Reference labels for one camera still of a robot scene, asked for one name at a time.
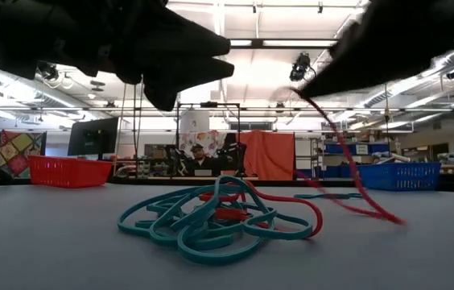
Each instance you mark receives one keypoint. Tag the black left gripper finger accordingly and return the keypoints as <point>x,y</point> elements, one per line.
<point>186,42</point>
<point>178,76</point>

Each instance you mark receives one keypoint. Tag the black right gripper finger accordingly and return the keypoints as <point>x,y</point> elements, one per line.
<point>352,72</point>

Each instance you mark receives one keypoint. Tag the teal rubber band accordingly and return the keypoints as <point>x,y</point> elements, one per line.
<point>120,227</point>
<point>142,222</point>
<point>227,178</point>
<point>291,235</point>
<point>219,258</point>
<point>158,239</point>

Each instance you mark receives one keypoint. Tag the black distant robot arm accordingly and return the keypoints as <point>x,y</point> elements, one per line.
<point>174,159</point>
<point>233,155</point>

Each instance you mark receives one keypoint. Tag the white round column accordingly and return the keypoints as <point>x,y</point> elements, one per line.
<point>195,121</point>

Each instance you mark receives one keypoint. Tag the white floral hanging cloth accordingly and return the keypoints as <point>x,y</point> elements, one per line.
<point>207,139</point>

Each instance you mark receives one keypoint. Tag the blue storage bin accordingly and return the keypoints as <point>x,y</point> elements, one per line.
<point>327,173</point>
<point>380,148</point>
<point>333,148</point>

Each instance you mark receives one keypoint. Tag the person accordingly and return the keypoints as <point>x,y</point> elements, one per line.
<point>200,161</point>

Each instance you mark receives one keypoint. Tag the pale rolled fabric bundle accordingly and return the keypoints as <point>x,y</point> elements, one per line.
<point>396,158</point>

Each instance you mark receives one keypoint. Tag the black computer monitor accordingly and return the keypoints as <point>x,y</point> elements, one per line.
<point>90,137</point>

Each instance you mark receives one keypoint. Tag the blue plastic basket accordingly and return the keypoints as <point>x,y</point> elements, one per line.
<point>400,177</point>

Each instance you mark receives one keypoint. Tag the orange hanging cloth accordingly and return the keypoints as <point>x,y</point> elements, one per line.
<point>267,157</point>

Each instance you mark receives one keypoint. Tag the red plastic basket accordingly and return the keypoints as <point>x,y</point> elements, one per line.
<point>66,173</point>

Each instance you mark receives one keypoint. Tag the colourful patchwork quilt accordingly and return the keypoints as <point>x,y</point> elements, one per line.
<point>13,153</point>

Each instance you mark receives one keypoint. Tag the blue-grey table mat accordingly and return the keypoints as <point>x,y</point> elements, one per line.
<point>372,258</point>

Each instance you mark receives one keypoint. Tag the black distant frame stand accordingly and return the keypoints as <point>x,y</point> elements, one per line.
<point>209,104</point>

